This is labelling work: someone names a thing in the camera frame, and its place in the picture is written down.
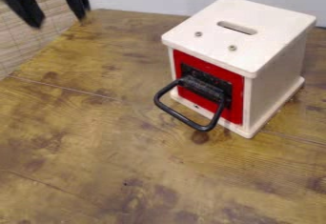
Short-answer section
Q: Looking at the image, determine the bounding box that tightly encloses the red drawer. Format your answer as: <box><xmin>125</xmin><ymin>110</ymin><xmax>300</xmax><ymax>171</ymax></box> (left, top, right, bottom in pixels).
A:
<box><xmin>173</xmin><ymin>50</ymin><xmax>244</xmax><ymax>125</ymax></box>

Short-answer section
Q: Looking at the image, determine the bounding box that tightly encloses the black metal drawer handle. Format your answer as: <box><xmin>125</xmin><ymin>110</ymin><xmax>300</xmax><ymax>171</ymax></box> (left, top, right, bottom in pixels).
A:
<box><xmin>153</xmin><ymin>63</ymin><xmax>232</xmax><ymax>132</ymax></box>

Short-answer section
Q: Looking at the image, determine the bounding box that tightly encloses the white wooden box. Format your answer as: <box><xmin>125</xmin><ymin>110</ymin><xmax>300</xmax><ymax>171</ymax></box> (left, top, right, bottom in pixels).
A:
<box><xmin>160</xmin><ymin>0</ymin><xmax>315</xmax><ymax>138</ymax></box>

